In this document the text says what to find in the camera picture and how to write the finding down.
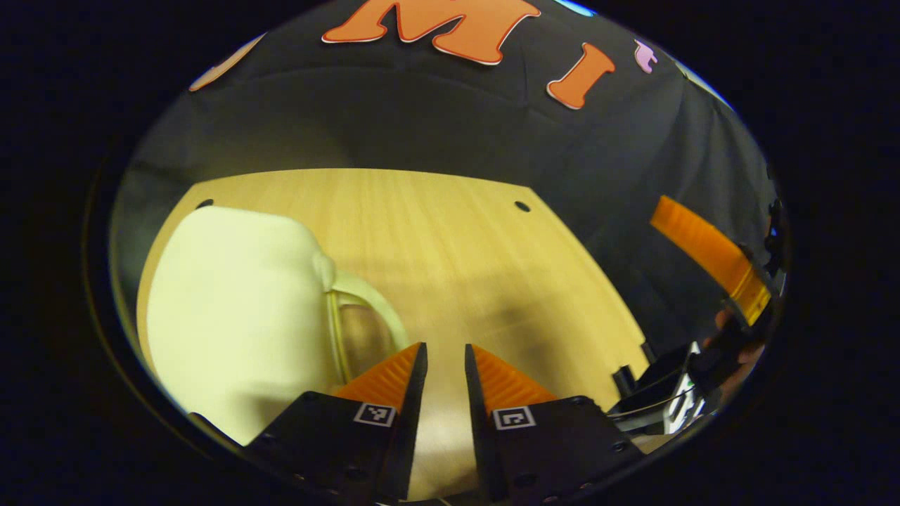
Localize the pale yellow suitcase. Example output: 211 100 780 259
144 205 410 447

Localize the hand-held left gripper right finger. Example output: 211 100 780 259
464 344 644 503

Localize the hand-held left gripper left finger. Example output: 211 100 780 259
246 342 428 503

